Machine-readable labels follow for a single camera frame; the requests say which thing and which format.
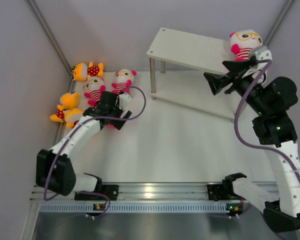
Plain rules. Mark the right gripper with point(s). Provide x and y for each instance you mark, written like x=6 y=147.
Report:
x=238 y=71

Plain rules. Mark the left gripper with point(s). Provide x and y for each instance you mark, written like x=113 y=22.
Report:
x=117 y=123

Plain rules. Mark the pink panda plush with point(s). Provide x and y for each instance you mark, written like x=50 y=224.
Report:
x=110 y=126
x=93 y=90
x=122 y=81
x=242 y=42

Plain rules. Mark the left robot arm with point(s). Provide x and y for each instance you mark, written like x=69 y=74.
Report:
x=55 y=170

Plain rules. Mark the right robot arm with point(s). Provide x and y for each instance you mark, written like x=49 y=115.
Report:
x=276 y=134

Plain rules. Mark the white two-tier shelf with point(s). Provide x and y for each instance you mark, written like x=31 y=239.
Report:
x=178 y=61

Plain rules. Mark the orange plush left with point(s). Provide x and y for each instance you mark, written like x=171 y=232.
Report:
x=67 y=110

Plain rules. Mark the orange plush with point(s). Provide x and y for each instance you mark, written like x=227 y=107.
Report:
x=82 y=71
x=67 y=110

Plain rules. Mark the orange plush rear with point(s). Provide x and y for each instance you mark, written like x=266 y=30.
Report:
x=82 y=71

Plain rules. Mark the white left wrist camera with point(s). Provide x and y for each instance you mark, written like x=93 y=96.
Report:
x=124 y=100

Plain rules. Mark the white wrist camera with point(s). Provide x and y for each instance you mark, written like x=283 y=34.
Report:
x=261 y=53
x=124 y=100

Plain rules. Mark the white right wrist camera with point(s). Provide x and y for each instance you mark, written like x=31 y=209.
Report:
x=261 y=53

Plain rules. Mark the aluminium left frame rail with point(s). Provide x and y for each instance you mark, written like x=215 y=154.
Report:
x=45 y=158

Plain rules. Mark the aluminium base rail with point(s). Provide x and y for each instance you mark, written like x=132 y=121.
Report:
x=154 y=191

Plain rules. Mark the white slotted cable duct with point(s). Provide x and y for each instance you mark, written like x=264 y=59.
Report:
x=128 y=207

